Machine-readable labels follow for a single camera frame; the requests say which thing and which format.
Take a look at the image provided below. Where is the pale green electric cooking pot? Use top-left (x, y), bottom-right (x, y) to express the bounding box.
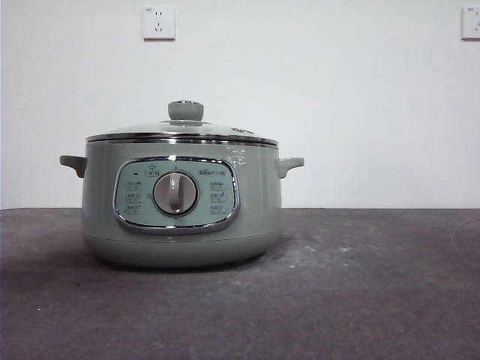
top-left (58, 141), bottom-right (305, 269)

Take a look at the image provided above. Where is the glass lid with green knob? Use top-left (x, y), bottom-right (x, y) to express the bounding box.
top-left (85, 100), bottom-right (279, 146)

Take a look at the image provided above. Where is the white wall socket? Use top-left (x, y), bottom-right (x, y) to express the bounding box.
top-left (142, 6), bottom-right (176, 42)
top-left (460, 6), bottom-right (480, 41)

